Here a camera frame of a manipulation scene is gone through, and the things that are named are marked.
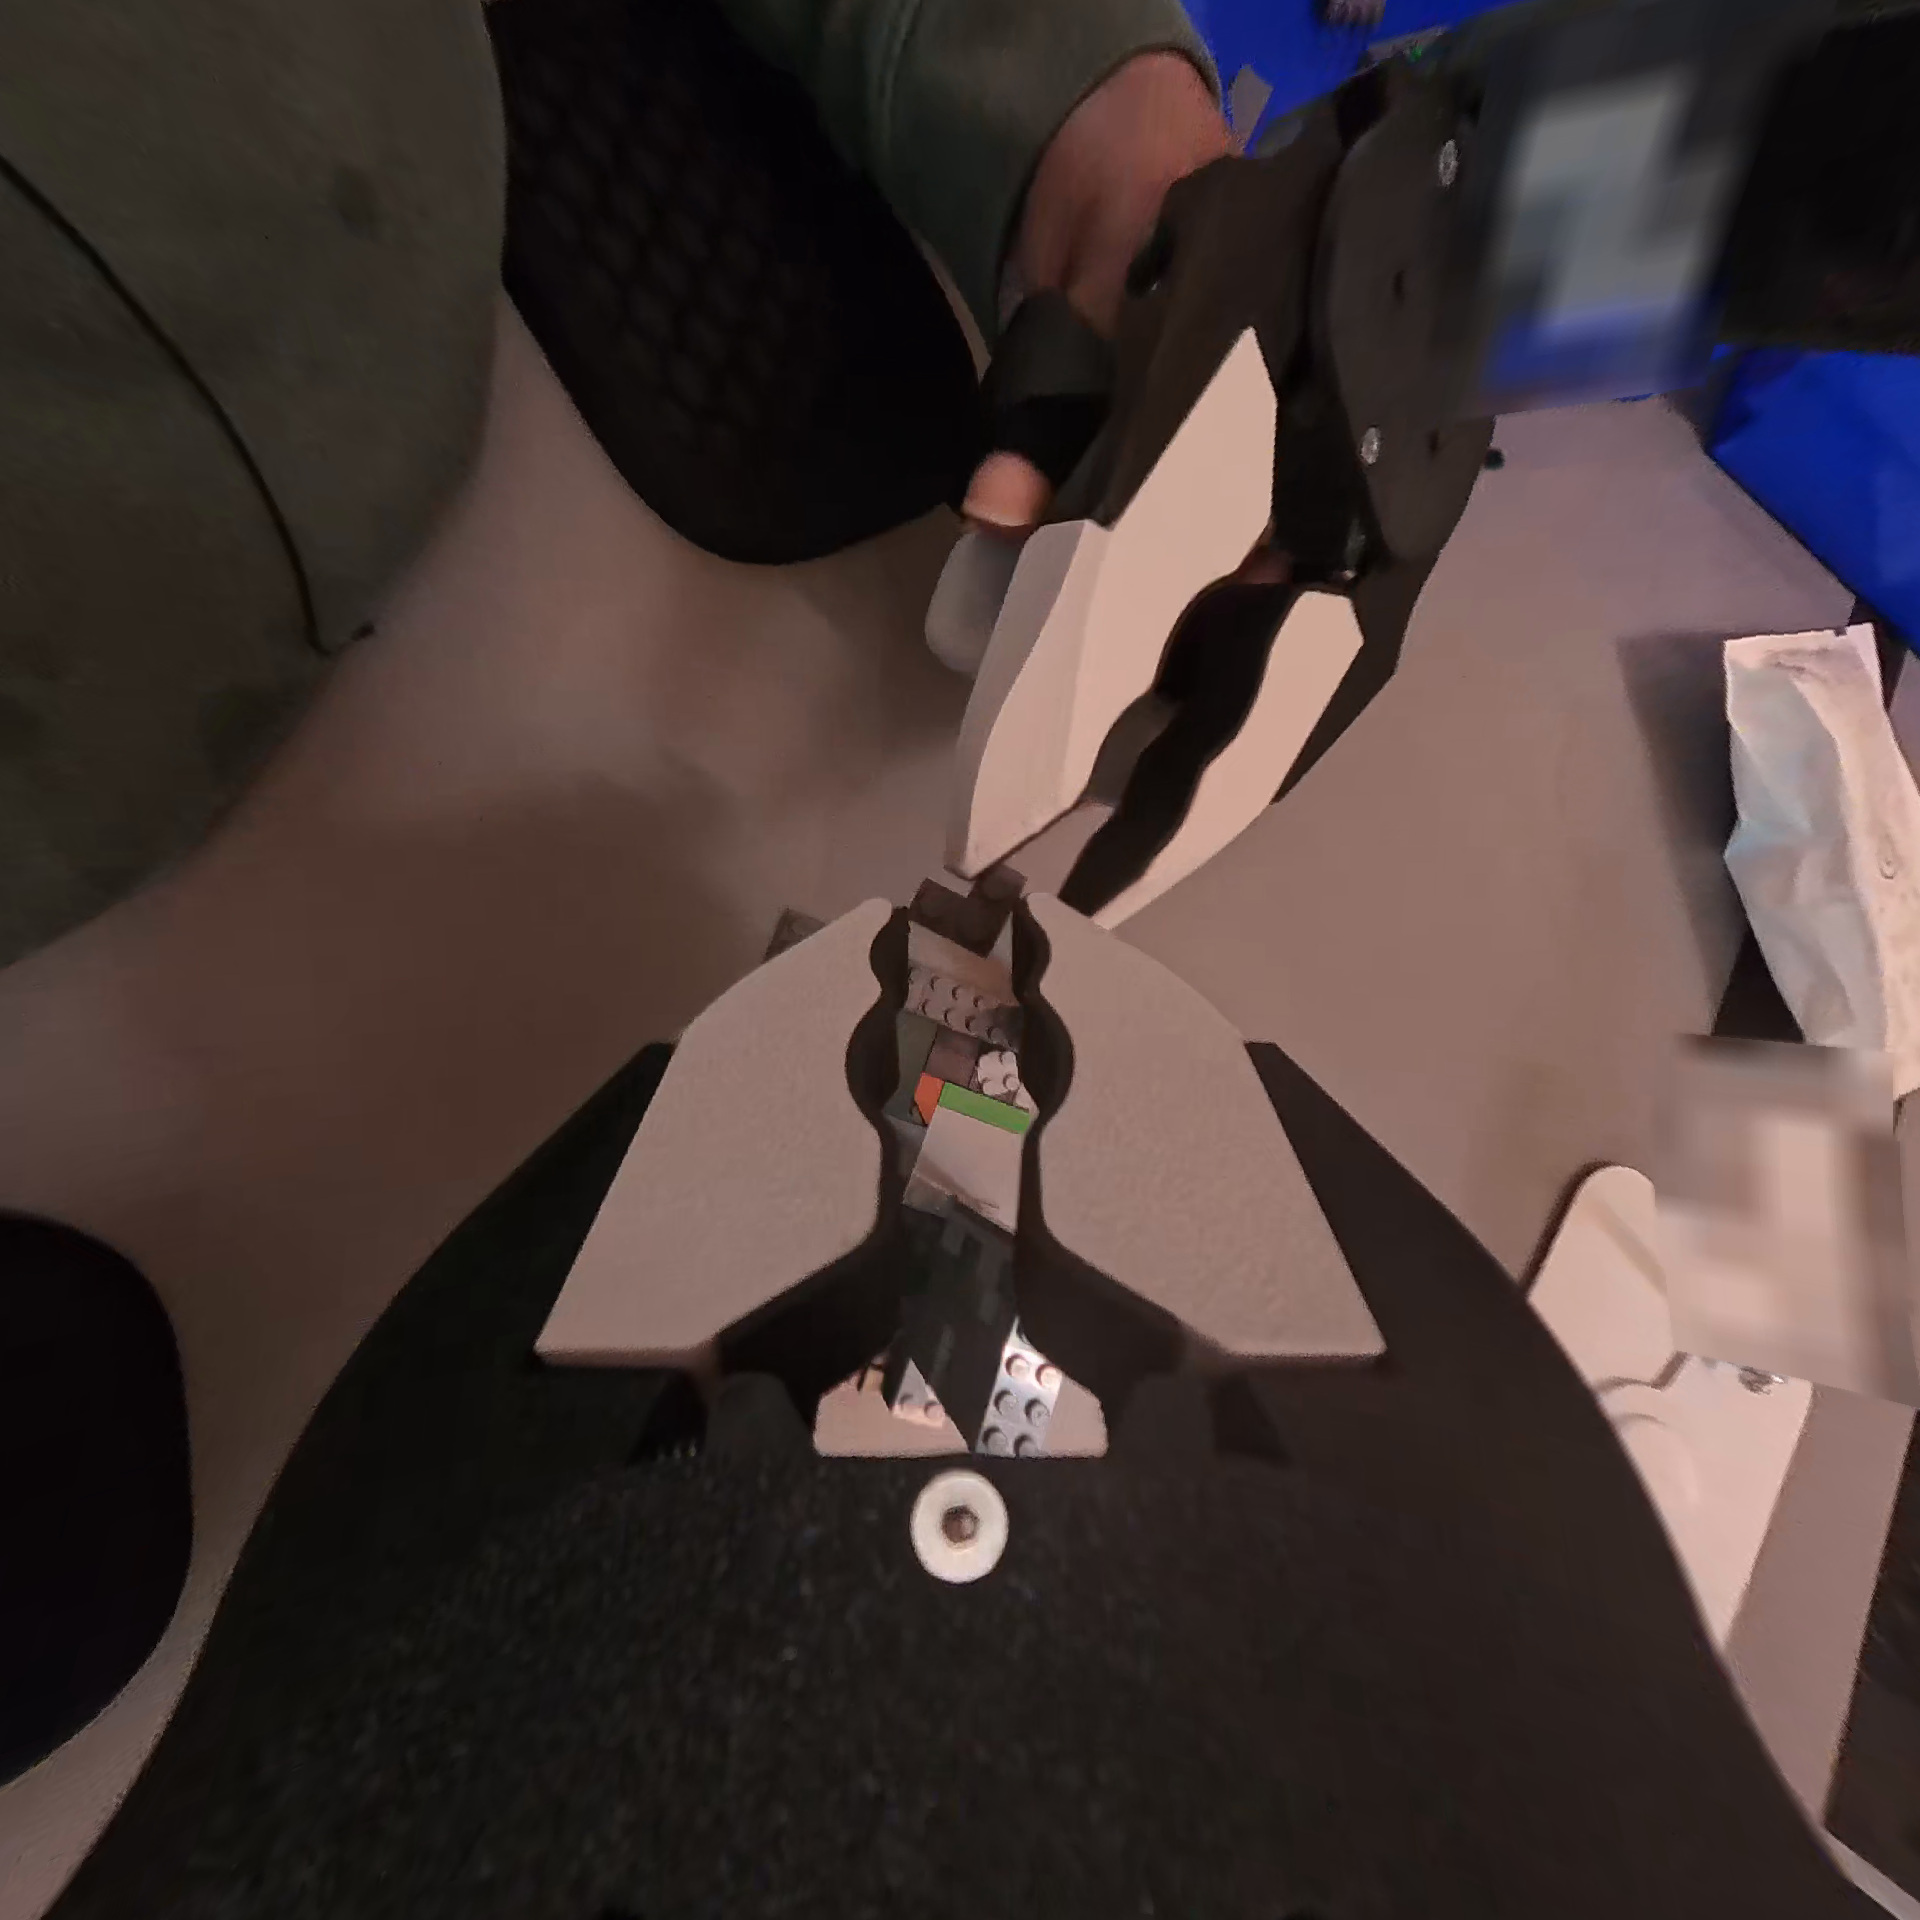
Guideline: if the black mesh chair seat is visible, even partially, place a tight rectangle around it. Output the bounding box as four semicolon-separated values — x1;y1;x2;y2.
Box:
486;0;993;567

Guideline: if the white paper bag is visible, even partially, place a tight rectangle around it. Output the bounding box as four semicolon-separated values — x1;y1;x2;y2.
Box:
1721;622;1920;1098

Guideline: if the white moulded tray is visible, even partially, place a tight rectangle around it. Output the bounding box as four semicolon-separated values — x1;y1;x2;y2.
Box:
1522;1162;1920;1893

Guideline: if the black mesh chair armrest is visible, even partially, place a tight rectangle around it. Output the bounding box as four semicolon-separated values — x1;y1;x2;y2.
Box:
0;1212;197;1788

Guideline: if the blue plastic bin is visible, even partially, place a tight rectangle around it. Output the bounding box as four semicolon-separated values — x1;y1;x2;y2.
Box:
1184;0;1920;654

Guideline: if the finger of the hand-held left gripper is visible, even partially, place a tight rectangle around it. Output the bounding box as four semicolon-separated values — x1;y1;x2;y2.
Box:
949;323;1285;884
1053;577;1368;924

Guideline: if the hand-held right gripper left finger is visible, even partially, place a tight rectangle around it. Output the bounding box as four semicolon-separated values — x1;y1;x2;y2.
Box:
536;895;914;1453

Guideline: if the grey brick baseplate build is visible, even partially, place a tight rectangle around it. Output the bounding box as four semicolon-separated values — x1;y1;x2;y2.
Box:
816;914;1114;1460

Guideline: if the grey desk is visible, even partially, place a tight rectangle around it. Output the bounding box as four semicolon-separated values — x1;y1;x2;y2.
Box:
0;292;1920;1920

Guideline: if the person's left hand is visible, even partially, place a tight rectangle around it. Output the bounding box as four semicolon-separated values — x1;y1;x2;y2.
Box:
960;53;1243;530

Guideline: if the person's left forearm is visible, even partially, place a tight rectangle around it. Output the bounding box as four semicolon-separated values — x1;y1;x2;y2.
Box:
720;0;1217;348

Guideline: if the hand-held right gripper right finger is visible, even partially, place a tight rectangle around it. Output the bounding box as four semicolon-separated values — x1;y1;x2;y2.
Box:
1018;892;1388;1445

